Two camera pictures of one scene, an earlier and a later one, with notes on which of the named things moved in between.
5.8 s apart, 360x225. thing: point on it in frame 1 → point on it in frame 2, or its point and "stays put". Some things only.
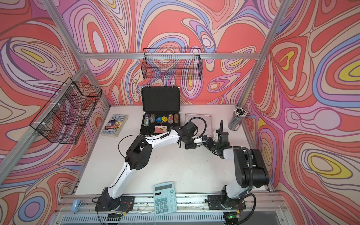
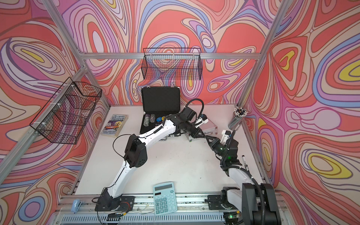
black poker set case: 161,109 stays put
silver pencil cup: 239,114 stays put
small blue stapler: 75,205 stays put
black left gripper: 192,146 → 196,133
